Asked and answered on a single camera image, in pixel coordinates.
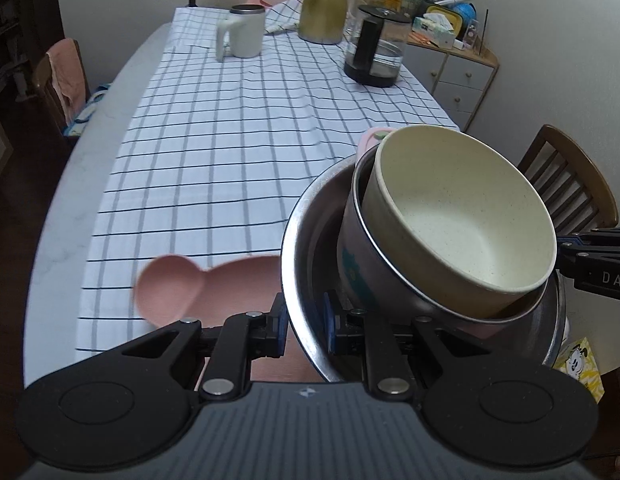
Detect dark bookshelf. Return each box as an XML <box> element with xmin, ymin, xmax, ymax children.
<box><xmin>0</xmin><ymin>0</ymin><xmax>36</xmax><ymax>101</ymax></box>

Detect white mug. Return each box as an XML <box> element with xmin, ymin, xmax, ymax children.
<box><xmin>215</xmin><ymin>4</ymin><xmax>267</xmax><ymax>62</ymax></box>

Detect glass kettle with black handle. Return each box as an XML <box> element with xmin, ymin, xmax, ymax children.
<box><xmin>344</xmin><ymin>4</ymin><xmax>411</xmax><ymax>88</ymax></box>

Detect wide steel bowl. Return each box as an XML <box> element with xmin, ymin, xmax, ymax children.
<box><xmin>281</xmin><ymin>157</ymin><xmax>569</xmax><ymax>386</ymax></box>

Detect yellow container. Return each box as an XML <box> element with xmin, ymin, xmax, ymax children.
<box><xmin>422</xmin><ymin>4</ymin><xmax>465</xmax><ymax>41</ymax></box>

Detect cream bowl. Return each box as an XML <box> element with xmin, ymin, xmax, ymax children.
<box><xmin>362</xmin><ymin>125</ymin><xmax>558</xmax><ymax>320</ymax></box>

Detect pale tissue box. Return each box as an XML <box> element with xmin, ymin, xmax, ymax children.
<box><xmin>412</xmin><ymin>14</ymin><xmax>458</xmax><ymax>50</ymax></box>

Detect pink steel-lined bowl with handles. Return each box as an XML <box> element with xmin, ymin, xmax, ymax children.
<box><xmin>336</xmin><ymin>127</ymin><xmax>560</xmax><ymax>341</ymax></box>

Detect pink bear-shaped plate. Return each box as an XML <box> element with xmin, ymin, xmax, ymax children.
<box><xmin>134</xmin><ymin>254</ymin><xmax>315</xmax><ymax>383</ymax></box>

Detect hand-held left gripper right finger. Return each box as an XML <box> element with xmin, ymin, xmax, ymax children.
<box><xmin>322</xmin><ymin>292</ymin><xmax>495</xmax><ymax>403</ymax></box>

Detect blue striped cushion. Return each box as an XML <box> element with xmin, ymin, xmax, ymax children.
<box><xmin>62</xmin><ymin>85</ymin><xmax>111</xmax><ymax>138</ymax></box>

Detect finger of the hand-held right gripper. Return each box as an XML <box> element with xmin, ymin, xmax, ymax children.
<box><xmin>554</xmin><ymin>242</ymin><xmax>598</xmax><ymax>276</ymax></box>
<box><xmin>564</xmin><ymin>227</ymin><xmax>620</xmax><ymax>248</ymax></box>

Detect pink towel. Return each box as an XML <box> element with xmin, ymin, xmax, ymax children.
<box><xmin>45</xmin><ymin>39</ymin><xmax>88</xmax><ymax>116</ymax></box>

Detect yellow cartoon tissue box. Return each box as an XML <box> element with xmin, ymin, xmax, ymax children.
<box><xmin>552</xmin><ymin>335</ymin><xmax>605</xmax><ymax>403</ymax></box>

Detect white checked tablecloth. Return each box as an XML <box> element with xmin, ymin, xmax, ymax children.
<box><xmin>75</xmin><ymin>0</ymin><xmax>461</xmax><ymax>361</ymax></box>

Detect white drawer cabinet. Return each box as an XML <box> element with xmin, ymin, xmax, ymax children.
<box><xmin>405</xmin><ymin>35</ymin><xmax>500</xmax><ymax>131</ymax></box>

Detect gold thermos jug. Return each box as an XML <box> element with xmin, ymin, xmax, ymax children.
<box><xmin>297</xmin><ymin>0</ymin><xmax>348</xmax><ymax>45</ymax></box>

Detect blue globe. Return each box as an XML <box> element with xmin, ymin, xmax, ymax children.
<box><xmin>452</xmin><ymin>2</ymin><xmax>478</xmax><ymax>28</ymax></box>

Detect wooden slatted chair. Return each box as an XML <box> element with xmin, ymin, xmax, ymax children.
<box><xmin>517</xmin><ymin>125</ymin><xmax>619</xmax><ymax>236</ymax></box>

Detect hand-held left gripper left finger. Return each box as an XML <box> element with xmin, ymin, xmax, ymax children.
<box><xmin>102</xmin><ymin>292</ymin><xmax>289</xmax><ymax>403</ymax></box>

